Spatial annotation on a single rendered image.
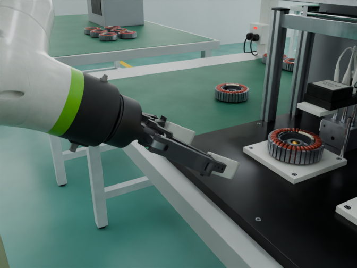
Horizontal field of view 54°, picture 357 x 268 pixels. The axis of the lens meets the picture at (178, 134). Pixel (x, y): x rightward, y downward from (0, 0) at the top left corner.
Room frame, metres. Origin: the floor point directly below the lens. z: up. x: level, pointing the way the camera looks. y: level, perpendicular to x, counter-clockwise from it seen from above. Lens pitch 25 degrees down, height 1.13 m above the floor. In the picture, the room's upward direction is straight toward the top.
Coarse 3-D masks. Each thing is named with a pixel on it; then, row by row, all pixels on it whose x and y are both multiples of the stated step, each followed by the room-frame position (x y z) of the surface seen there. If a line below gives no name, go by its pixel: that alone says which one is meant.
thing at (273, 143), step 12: (276, 132) 0.68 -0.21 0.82; (288, 132) 0.68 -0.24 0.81; (300, 132) 0.68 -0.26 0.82; (312, 132) 0.67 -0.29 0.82; (276, 144) 0.63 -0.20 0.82; (288, 144) 0.62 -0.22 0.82; (300, 144) 0.64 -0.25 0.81; (312, 144) 0.62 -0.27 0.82; (324, 144) 0.63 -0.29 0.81; (276, 156) 0.62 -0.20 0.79; (288, 156) 0.60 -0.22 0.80; (300, 156) 0.60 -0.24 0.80; (312, 156) 0.60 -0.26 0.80
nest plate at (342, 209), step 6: (354, 198) 0.49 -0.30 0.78; (342, 204) 0.47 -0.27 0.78; (348, 204) 0.47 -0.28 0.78; (354, 204) 0.47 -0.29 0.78; (336, 210) 0.47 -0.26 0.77; (342, 210) 0.46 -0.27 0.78; (348, 210) 0.46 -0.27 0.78; (354, 210) 0.46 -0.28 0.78; (348, 216) 0.45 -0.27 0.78; (354, 216) 0.44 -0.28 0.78; (354, 222) 0.44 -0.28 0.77
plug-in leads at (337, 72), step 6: (348, 48) 0.74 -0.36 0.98; (354, 48) 0.74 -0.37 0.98; (342, 54) 0.74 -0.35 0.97; (354, 54) 0.73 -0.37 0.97; (354, 60) 0.75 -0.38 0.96; (336, 66) 0.74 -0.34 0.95; (348, 66) 0.71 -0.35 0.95; (354, 66) 0.75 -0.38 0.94; (336, 72) 0.73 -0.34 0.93; (348, 72) 0.71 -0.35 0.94; (354, 72) 0.75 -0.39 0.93; (336, 78) 0.73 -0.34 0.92; (348, 78) 0.73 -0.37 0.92; (354, 78) 0.69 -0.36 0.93; (348, 84) 0.73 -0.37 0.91; (354, 90) 0.69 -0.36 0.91
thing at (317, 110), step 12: (312, 84) 0.69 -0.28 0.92; (324, 84) 0.69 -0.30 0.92; (336, 84) 0.69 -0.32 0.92; (312, 96) 0.68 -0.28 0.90; (324, 96) 0.66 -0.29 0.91; (336, 96) 0.65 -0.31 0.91; (348, 96) 0.67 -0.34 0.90; (300, 108) 0.68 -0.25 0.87; (312, 108) 0.65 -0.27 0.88; (324, 108) 0.65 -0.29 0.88; (336, 108) 0.65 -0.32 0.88
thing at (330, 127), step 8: (328, 120) 0.73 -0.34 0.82; (336, 120) 0.73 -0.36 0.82; (320, 128) 0.74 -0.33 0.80; (328, 128) 0.72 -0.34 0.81; (336, 128) 0.70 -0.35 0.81; (344, 128) 0.69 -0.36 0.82; (352, 128) 0.68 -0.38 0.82; (320, 136) 0.74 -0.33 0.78; (328, 136) 0.72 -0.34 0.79; (336, 136) 0.70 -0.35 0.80; (352, 136) 0.68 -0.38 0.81; (336, 144) 0.70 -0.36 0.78; (352, 144) 0.68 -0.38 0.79
